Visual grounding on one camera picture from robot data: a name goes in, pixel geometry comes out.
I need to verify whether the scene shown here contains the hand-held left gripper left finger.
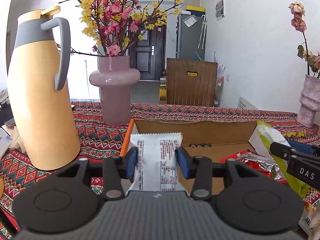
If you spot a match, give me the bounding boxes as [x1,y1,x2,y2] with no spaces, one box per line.
[58,147,139,200]

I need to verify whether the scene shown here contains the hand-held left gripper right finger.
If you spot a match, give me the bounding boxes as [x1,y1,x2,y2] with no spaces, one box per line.
[176,146,252,202]

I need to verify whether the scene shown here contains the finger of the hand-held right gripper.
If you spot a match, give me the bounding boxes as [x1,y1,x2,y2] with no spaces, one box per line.
[287,140,320,157]
[269,142,300,161]

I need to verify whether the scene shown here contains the yellow-green snack packet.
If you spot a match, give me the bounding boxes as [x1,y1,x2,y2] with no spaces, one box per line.
[255,120,310,198]

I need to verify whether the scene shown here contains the white snack packet red print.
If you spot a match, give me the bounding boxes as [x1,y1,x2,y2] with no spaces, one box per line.
[125,132,188,198]

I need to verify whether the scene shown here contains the red silver foil snack packet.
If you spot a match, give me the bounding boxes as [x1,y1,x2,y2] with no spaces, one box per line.
[220,149,282,180]

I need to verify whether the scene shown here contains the red cardboard box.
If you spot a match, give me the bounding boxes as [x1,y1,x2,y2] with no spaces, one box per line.
[119,118,285,198]

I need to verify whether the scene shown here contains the pile of snack packets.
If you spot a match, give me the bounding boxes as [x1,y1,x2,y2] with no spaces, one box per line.
[297,197,320,238]

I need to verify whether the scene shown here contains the fallen yellow flowers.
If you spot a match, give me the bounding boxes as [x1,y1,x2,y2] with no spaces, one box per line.
[285,130,307,138]

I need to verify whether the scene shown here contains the textured pink vase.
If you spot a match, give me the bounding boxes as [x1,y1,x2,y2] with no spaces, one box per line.
[296,74,320,128]

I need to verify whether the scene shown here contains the smooth pink vase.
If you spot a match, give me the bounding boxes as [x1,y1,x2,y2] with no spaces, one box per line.
[89,56,141,127]

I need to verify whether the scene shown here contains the wooden chair back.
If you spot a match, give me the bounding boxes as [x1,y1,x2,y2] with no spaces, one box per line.
[166,57,218,107]

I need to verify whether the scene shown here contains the rack with bottles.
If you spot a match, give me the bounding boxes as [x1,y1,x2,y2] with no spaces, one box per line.
[214,76,223,107]

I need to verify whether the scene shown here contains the dark brown door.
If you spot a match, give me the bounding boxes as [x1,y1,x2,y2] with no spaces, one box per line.
[129,24,167,80]

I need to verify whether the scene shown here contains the yellow thermos jug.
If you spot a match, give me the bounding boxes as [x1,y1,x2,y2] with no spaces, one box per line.
[7,5,81,171]

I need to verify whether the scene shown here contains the grey refrigerator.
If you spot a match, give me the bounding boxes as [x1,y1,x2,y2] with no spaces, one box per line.
[176,12,207,60]

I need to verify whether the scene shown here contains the dried pink roses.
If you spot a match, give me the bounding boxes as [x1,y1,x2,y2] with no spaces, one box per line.
[289,2,320,78]

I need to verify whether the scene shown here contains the white folded umbrella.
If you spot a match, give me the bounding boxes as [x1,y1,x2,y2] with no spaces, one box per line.
[197,15,208,49]

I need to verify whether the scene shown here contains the yellow and black box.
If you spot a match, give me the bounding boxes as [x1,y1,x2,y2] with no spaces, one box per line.
[186,5,206,14]

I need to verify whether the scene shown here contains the pink and yellow flower branches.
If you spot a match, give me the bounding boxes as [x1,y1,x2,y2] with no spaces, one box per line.
[54,0,228,57]

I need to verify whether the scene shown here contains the white wall heater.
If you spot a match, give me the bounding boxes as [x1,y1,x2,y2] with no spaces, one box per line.
[237,96,260,110]

